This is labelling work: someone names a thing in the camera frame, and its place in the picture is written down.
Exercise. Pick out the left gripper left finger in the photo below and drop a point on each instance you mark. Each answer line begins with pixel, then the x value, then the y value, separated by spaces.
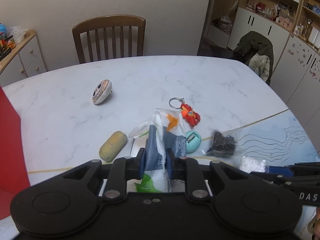
pixel 118 173

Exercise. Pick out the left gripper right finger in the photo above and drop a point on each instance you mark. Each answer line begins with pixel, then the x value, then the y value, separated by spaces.
pixel 191 172

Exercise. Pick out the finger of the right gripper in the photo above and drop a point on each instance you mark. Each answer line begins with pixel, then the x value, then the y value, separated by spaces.
pixel 298 175

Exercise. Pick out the clear plastic bag with cloth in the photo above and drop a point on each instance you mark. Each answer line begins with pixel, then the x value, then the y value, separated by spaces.
pixel 162 131

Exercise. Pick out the bag of white beads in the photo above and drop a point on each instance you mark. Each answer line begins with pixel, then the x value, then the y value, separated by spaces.
pixel 251 164

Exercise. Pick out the yellow sponge block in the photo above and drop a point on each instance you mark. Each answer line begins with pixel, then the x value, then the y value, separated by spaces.
pixel 112 146

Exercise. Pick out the teal pencil sharpener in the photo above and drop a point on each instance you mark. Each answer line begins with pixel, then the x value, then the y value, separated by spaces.
pixel 193 141

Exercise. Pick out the bag of black pieces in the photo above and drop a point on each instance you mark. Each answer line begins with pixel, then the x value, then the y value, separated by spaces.
pixel 225 143

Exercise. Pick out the round donut pattern plush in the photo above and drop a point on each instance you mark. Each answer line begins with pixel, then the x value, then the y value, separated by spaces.
pixel 102 91

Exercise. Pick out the white refrigerator with magnets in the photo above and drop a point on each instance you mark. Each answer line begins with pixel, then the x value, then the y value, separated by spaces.
pixel 296 79

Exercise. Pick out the red cardboard box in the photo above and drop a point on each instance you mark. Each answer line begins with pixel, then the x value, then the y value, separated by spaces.
pixel 14 176

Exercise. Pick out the dark green jacket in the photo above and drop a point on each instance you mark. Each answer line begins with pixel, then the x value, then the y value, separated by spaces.
pixel 256 51

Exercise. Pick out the white wooden sideboard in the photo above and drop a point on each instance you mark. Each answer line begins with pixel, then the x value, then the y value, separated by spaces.
pixel 24 61

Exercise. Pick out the brown wooden chair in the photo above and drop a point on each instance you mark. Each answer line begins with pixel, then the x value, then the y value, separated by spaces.
pixel 102 34

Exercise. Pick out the white cupboard shelving unit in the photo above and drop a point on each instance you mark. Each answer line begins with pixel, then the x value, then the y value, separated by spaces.
pixel 229 20

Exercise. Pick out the red robot keychain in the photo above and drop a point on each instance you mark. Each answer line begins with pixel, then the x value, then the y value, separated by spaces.
pixel 188 114

